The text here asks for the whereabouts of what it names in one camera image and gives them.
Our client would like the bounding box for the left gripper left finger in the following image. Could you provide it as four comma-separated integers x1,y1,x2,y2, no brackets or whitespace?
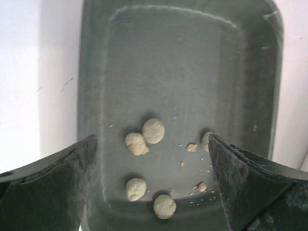
0,135,98,231

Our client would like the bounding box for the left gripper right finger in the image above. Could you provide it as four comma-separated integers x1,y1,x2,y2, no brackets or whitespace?
208,134,308,231

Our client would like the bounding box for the grey plastic bin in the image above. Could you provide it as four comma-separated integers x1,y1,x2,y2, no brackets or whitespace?
77,0,282,231

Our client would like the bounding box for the grey litter clump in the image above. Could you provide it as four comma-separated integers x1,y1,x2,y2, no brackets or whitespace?
153,194,177,219
201,132,212,152
142,118,165,144
126,178,147,202
125,132,149,156

